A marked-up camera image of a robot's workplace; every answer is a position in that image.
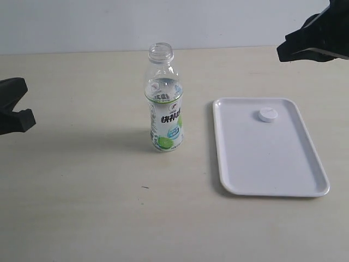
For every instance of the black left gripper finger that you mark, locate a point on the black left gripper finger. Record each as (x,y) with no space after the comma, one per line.
(16,122)
(12,90)

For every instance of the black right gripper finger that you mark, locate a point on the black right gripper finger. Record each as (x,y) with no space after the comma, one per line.
(299,40)
(285,55)

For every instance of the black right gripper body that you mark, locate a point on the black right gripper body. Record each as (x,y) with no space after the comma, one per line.
(326,33)

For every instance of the white bottle cap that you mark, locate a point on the white bottle cap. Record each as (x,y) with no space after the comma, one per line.
(267,114)

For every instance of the clear plastic drink bottle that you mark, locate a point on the clear plastic drink bottle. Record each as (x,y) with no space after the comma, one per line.
(164,94)

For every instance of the white rectangular plastic tray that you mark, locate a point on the white rectangular plastic tray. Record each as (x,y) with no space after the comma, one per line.
(275,159)

